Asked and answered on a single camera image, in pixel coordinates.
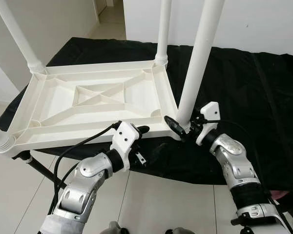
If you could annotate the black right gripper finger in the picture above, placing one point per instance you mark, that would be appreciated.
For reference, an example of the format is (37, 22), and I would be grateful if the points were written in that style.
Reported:
(175, 127)

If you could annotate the white plastic table leg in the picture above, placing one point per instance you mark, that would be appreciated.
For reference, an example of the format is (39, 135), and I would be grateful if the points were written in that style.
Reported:
(19, 34)
(198, 53)
(1, 140)
(163, 29)

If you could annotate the white plastic table top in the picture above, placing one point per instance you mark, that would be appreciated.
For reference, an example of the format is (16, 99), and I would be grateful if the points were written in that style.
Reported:
(53, 112)

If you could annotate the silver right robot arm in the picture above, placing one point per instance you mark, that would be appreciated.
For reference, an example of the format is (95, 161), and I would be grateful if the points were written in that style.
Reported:
(239, 165)

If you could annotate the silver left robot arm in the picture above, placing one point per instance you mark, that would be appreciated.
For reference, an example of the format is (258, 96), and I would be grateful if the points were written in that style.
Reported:
(80, 190)

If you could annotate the black table cloth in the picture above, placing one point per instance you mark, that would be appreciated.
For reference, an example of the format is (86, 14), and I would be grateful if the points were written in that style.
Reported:
(259, 97)

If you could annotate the grey right robot foot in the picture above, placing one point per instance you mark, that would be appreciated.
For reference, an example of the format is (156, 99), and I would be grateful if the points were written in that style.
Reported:
(179, 230)

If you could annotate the black metal table leg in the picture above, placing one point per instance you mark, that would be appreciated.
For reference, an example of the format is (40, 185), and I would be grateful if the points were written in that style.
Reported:
(44, 170)

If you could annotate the pink plastic object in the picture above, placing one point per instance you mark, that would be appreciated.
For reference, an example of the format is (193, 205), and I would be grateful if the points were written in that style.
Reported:
(279, 194)

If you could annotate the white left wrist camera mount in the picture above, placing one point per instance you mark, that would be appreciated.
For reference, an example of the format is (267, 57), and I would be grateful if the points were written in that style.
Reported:
(124, 139)

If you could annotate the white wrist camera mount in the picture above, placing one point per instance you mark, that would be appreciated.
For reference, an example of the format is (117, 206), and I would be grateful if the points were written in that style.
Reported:
(210, 114)
(124, 139)

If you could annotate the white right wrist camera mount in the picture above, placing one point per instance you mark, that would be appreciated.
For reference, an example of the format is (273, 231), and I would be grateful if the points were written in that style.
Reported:
(210, 114)

